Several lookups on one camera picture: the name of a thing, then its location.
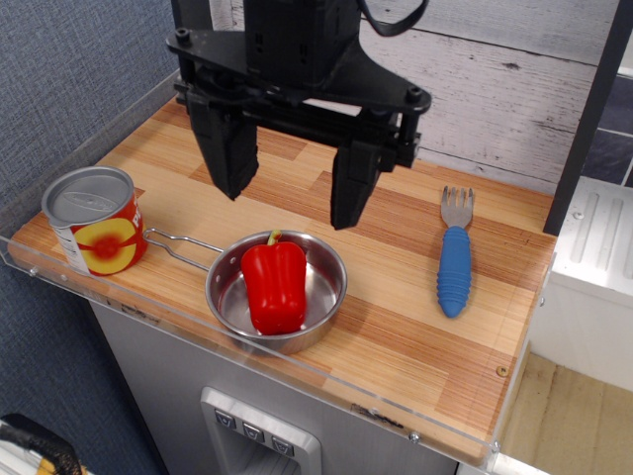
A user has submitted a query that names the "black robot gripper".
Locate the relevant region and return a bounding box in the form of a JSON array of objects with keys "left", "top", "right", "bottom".
[{"left": 177, "top": 1, "right": 431, "bottom": 230}]

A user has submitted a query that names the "blue handled metal fork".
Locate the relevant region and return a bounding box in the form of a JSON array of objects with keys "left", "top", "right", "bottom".
[{"left": 436, "top": 186, "right": 474, "bottom": 318}]

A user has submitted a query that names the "red bell pepper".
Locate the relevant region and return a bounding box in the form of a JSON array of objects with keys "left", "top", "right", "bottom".
[{"left": 241, "top": 230, "right": 307, "bottom": 335}]

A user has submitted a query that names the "small steel saucepan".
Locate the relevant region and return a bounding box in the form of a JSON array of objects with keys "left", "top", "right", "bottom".
[{"left": 143, "top": 228, "right": 347, "bottom": 354}]

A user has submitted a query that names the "red yellow tin can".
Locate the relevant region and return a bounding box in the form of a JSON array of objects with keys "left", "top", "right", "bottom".
[{"left": 42, "top": 166, "right": 147, "bottom": 276}]

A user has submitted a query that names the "grey toy fridge cabinet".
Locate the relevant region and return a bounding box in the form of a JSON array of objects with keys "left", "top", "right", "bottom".
[{"left": 92, "top": 304, "right": 458, "bottom": 474}]

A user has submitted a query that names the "silver dispenser panel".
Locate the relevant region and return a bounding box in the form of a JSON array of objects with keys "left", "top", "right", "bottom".
[{"left": 200, "top": 387, "right": 322, "bottom": 474}]

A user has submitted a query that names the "white toy sink counter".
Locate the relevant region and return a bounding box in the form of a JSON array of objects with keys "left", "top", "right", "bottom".
[{"left": 528, "top": 177, "right": 632, "bottom": 390}]

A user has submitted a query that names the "black yellow object corner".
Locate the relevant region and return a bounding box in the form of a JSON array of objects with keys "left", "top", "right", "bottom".
[{"left": 1, "top": 414, "right": 90, "bottom": 474}]

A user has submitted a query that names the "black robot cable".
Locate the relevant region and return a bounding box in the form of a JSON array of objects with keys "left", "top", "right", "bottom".
[{"left": 356, "top": 0, "right": 430, "bottom": 38}]

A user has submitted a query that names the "right dark grey post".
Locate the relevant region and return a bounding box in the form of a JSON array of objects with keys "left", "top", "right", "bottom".
[{"left": 543, "top": 0, "right": 632, "bottom": 237}]

